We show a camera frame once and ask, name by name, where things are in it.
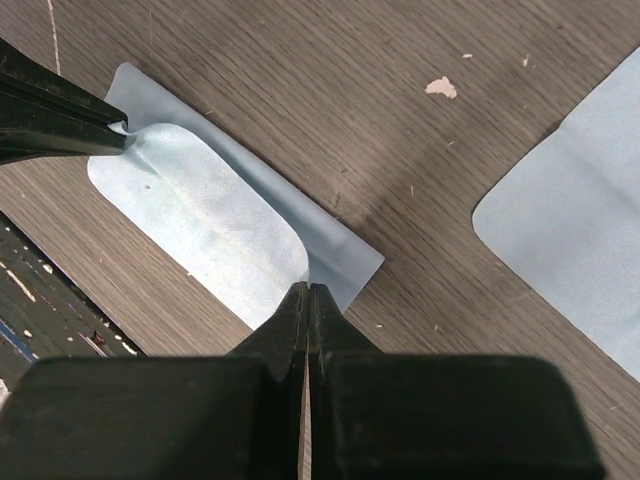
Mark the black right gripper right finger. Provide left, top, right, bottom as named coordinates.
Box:
left=308, top=284, right=605, bottom=479

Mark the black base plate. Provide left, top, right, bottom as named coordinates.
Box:
left=1, top=215, right=145, bottom=397

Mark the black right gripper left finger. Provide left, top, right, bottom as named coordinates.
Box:
left=1, top=283, right=309, bottom=479

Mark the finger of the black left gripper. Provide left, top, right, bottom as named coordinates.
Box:
left=1, top=128, right=129, bottom=165
left=1, top=39, right=128, bottom=126

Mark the light blue cloth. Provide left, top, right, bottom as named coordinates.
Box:
left=87, top=63, right=384, bottom=329
left=472, top=52, right=639, bottom=377

